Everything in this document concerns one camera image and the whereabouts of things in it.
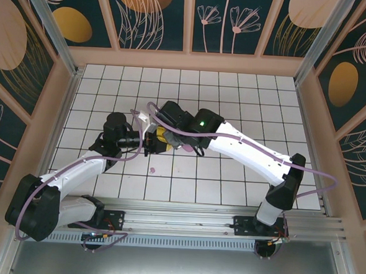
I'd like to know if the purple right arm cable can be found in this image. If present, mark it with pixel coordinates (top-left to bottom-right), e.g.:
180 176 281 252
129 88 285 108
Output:
142 102 343 201

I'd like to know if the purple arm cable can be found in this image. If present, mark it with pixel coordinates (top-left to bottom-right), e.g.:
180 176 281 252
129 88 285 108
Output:
14 102 149 256
142 102 343 201

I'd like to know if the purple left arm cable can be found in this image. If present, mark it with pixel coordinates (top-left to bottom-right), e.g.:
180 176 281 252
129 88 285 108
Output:
14 102 149 256

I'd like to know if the aluminium side rail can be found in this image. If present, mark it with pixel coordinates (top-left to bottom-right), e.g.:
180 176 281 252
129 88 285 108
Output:
36 68 84 197
287 83 339 215

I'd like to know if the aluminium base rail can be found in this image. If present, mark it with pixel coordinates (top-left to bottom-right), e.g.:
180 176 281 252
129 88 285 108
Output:
51 193 352 247

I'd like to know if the grey slotted cable duct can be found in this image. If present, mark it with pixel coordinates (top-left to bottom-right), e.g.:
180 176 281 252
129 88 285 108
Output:
47 229 258 256

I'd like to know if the aluminium corner post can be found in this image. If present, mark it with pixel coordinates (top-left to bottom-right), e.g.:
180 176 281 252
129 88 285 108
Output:
293 0 365 89
12 0 86 77

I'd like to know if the grey metal base plate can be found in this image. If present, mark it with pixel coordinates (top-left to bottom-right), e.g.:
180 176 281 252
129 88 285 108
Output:
0 221 364 274

